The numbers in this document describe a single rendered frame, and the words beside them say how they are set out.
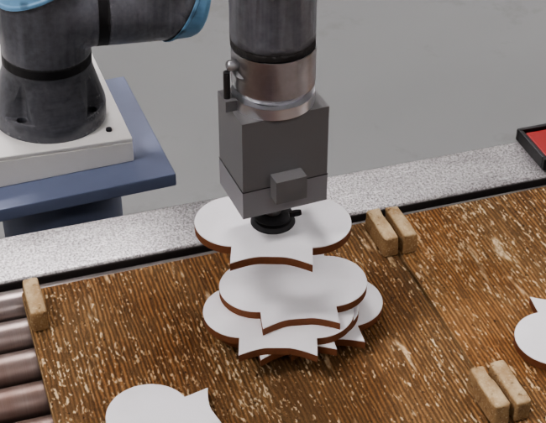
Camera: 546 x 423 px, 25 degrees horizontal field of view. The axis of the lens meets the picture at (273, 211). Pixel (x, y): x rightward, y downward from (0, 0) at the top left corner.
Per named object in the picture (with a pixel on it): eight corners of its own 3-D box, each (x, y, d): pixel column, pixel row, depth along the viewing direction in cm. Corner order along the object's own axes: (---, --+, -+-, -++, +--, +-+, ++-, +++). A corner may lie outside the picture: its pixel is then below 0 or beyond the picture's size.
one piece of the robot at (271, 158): (246, 107, 102) (249, 259, 111) (344, 86, 104) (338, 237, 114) (207, 53, 109) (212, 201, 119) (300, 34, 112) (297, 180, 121)
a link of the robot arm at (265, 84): (330, 54, 105) (241, 72, 102) (328, 100, 107) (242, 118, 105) (296, 16, 110) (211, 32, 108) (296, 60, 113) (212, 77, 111)
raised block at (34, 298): (23, 298, 131) (20, 278, 129) (40, 295, 131) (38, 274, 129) (32, 334, 126) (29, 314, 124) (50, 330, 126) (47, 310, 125)
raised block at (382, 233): (364, 228, 140) (364, 209, 139) (378, 225, 141) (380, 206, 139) (383, 258, 136) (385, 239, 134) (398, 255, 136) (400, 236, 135)
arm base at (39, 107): (-19, 91, 167) (-24, 27, 161) (89, 75, 172) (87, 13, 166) (5, 152, 156) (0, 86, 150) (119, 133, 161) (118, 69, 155)
